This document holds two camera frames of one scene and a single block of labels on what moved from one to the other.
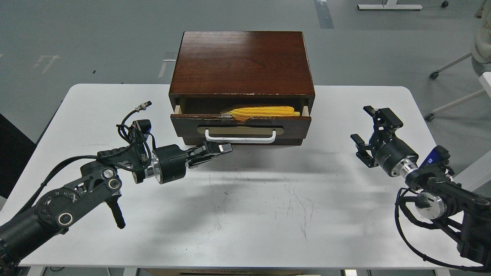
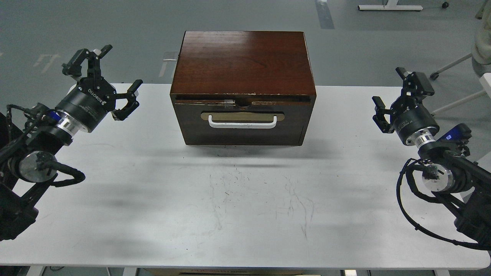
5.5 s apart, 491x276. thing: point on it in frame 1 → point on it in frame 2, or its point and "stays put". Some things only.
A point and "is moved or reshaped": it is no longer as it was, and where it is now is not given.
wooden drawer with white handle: [223, 128] is moved or reshaped
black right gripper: [392, 155] → [414, 124]
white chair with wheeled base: [481, 60] stays put
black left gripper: [168, 162] → [89, 101]
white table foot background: [391, 5] stays put
